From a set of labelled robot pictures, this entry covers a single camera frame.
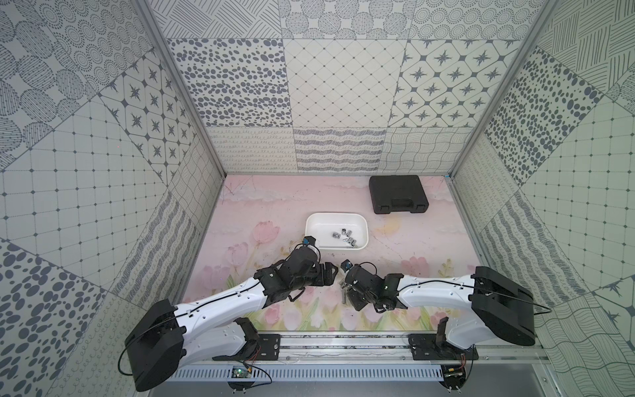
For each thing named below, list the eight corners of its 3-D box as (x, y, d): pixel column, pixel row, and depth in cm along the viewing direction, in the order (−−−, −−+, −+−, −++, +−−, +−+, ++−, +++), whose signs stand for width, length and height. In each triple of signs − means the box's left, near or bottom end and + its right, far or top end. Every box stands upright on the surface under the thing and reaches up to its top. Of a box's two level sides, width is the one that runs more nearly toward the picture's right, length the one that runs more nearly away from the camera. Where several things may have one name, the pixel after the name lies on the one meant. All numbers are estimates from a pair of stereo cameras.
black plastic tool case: (373, 213, 107) (374, 207, 103) (368, 181, 119) (369, 174, 116) (426, 213, 107) (429, 207, 103) (415, 181, 120) (418, 174, 116)
